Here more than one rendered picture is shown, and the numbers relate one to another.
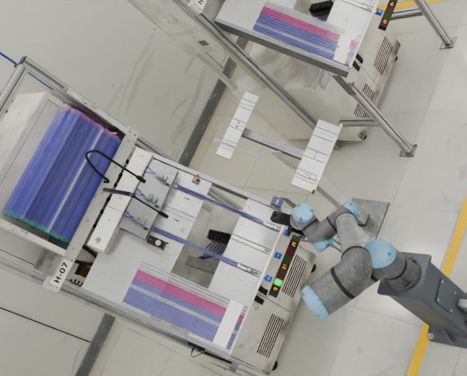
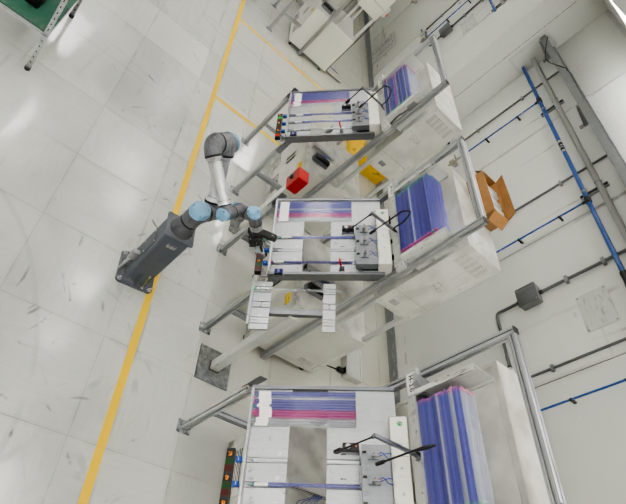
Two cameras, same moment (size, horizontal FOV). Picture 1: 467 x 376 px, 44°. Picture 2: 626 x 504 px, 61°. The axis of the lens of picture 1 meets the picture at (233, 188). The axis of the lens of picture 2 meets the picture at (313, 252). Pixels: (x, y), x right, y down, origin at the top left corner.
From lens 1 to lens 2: 2.82 m
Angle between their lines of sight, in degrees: 59
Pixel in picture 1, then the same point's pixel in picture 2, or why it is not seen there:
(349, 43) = (260, 412)
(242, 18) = (369, 401)
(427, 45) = not seen: outside the picture
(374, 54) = not seen: outside the picture
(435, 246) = (154, 328)
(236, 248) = (296, 245)
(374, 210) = (205, 372)
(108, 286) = (364, 206)
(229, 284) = (292, 228)
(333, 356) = (215, 272)
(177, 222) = (341, 245)
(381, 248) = (198, 209)
